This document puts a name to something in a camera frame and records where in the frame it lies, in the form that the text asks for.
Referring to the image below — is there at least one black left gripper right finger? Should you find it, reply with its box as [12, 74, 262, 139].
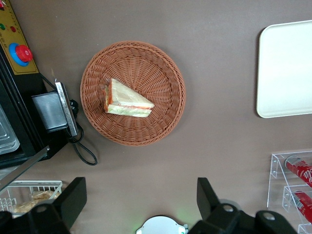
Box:
[190, 177, 298, 234]

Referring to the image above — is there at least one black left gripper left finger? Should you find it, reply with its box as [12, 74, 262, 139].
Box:
[0, 177, 88, 234]

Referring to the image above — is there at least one triangle sandwich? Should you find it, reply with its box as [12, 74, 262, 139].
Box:
[101, 78, 156, 119]

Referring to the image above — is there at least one cream plastic tray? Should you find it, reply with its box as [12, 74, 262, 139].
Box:
[255, 19, 312, 119]

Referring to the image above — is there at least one round brown wicker basket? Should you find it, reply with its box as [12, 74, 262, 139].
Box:
[79, 40, 187, 147]

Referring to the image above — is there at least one clear bag of rice crackers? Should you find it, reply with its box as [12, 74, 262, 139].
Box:
[30, 190, 61, 202]
[12, 201, 39, 214]

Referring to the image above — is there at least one metal machine bar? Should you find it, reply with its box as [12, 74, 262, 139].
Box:
[0, 145, 51, 193]

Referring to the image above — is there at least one clear acrylic bottle rack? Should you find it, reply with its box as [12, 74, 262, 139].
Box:
[267, 150, 312, 234]

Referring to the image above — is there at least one clear plastic container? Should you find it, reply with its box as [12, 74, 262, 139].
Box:
[0, 104, 20, 156]

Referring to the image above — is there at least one metal plate on machine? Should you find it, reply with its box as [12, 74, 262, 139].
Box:
[55, 82, 79, 137]

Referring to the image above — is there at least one grey metal block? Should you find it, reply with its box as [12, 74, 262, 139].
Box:
[31, 91, 68, 134]

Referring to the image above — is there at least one red cola bottle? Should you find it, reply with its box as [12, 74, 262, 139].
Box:
[284, 156, 312, 188]
[292, 191, 312, 224]

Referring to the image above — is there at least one black sealing machine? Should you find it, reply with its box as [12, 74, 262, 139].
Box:
[0, 43, 81, 169]

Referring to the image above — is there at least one red emergency stop button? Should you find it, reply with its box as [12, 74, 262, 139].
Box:
[9, 42, 34, 67]

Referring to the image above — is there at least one yellow control panel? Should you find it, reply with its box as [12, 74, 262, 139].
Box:
[0, 0, 39, 76]

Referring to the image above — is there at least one white wire rack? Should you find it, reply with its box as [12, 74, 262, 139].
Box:
[0, 180, 63, 216]

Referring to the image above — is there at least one black machine power cable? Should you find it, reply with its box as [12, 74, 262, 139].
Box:
[65, 98, 98, 166]

